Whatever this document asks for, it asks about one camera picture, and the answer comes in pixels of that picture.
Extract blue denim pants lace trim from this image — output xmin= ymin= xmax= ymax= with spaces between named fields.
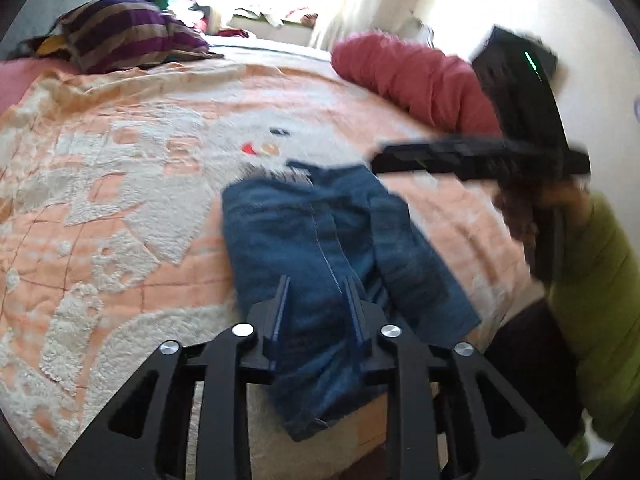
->
xmin=221 ymin=162 xmax=480 ymax=442

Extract person's right hand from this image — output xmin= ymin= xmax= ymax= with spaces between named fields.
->
xmin=492 ymin=180 xmax=592 ymax=244

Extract red rolled duvet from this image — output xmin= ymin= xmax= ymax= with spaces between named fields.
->
xmin=331 ymin=32 xmax=502 ymax=138

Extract black trousers of person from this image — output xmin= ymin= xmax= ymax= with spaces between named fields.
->
xmin=484 ymin=299 xmax=584 ymax=445

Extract windowsill clutter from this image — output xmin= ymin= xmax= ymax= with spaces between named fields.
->
xmin=228 ymin=4 xmax=318 ymax=47

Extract orange white fleece blanket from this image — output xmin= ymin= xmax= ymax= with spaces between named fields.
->
xmin=0 ymin=49 xmax=547 ymax=480

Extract clothes pile by window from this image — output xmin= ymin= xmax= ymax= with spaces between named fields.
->
xmin=145 ymin=0 xmax=219 ymax=35

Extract purple striped pillow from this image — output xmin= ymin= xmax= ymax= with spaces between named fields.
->
xmin=19 ymin=0 xmax=224 ymax=75

